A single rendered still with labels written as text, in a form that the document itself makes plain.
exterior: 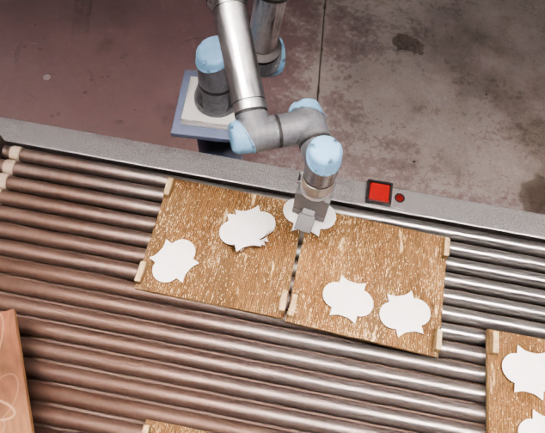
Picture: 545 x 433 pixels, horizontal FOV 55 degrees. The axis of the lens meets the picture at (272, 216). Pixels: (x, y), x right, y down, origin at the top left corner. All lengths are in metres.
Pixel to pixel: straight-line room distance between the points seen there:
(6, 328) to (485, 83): 2.74
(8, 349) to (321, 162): 0.84
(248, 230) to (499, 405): 0.79
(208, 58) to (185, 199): 0.42
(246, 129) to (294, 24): 2.22
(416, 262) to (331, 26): 2.08
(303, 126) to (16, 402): 0.89
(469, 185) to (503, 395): 1.56
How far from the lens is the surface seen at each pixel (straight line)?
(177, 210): 1.53
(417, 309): 1.48
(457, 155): 2.95
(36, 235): 1.62
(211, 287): 1.44
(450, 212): 1.66
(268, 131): 1.14
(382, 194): 1.61
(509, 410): 1.52
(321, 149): 1.10
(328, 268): 1.47
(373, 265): 1.50
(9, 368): 1.39
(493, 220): 1.71
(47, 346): 1.50
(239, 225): 1.47
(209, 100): 1.71
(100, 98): 3.03
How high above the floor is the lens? 2.30
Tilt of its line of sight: 64 degrees down
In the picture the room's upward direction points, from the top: 6 degrees clockwise
